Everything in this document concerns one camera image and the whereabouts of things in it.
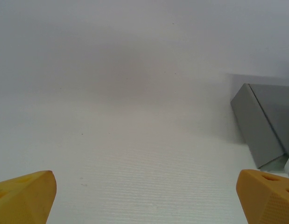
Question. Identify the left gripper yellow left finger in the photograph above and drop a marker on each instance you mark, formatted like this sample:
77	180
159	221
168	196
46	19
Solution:
25	200

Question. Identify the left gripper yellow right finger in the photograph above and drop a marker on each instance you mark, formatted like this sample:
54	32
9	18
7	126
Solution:
268	203

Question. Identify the grey paper box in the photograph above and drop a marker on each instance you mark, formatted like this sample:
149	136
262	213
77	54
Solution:
275	112

